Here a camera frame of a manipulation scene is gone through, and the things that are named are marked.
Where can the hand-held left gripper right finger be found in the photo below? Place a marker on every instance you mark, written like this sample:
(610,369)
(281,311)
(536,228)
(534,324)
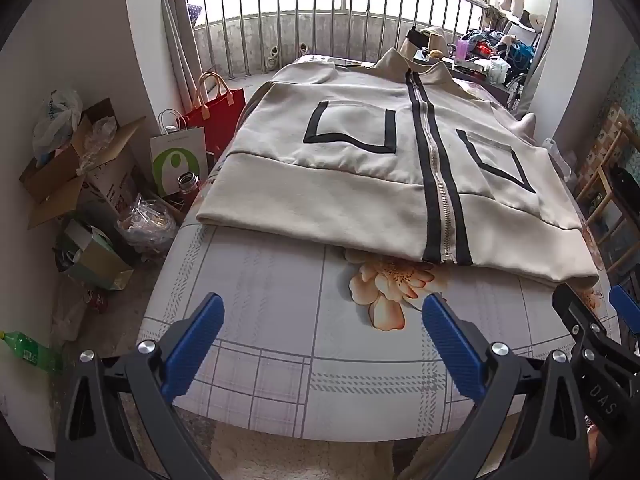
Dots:
(452,345)

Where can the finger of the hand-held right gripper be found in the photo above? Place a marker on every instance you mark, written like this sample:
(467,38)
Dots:
(575,310)
(626,307)

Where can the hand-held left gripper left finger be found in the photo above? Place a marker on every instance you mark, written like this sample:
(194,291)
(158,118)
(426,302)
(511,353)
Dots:
(192,345)

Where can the beige zip jacket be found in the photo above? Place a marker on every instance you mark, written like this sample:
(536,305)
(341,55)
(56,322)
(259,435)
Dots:
(350,160)

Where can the pile of colourful clothes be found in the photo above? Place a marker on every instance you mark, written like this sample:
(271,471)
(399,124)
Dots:
(500,42)

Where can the bed with floral sheet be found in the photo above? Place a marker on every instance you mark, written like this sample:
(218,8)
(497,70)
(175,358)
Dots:
(280,305)

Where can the wooden chair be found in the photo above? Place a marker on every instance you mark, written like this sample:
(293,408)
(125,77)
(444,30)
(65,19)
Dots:
(600,210)

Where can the red soda can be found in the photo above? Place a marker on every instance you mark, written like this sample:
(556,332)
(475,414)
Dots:
(95,301)

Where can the black bag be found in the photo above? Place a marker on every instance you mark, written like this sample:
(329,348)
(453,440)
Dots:
(625,187)

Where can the teal carton box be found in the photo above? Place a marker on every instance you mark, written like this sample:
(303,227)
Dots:
(97,260)

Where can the clear plastic bag of items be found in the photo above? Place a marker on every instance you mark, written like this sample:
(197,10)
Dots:
(147,225)

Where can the red metal bottle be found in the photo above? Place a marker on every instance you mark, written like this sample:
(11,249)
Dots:
(187,189)

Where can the green plastic bottle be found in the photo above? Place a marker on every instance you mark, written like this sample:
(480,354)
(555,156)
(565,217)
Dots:
(30,352)

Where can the white green paper bag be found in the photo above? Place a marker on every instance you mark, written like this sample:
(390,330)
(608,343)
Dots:
(177,160)

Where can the large open cardboard box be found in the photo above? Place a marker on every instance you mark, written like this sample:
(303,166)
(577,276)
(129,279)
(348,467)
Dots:
(107,170)

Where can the crumpled clear plastic wrap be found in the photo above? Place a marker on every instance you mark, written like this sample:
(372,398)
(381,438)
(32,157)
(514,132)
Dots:
(100,135)

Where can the red tote bag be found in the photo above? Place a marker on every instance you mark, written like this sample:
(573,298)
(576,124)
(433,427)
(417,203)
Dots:
(220,115)

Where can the white plastic bag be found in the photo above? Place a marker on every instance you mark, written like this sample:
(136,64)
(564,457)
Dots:
(57,115)

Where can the purple cup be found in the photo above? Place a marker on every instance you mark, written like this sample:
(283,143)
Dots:
(462,50)

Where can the beige shoe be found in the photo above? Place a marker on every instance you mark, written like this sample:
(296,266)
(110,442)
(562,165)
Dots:
(304,49)
(272,57)

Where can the beige canvas bag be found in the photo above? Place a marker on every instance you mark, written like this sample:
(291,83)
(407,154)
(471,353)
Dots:
(430,40)

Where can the grey curtain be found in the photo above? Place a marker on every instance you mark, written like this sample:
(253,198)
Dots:
(182,35)

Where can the metal balcony railing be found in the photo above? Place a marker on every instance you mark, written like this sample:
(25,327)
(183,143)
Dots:
(280,35)

